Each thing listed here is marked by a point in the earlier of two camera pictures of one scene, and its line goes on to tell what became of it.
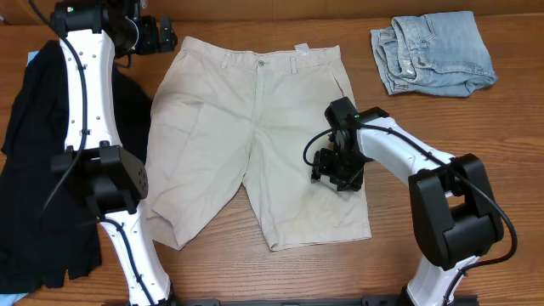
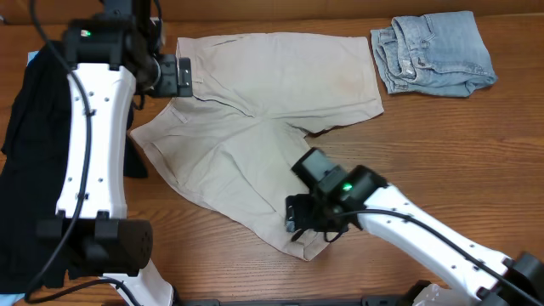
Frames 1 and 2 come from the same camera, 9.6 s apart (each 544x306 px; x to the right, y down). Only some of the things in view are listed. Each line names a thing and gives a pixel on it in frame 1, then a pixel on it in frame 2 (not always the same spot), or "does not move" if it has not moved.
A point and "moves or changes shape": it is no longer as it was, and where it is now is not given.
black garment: [48, 232] does not move
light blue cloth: [8, 299] does not move
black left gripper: [149, 24] → [170, 85]
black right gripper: [322, 167] → [303, 215]
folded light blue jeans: [439, 54] does not move
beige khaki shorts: [222, 119] moves or changes shape
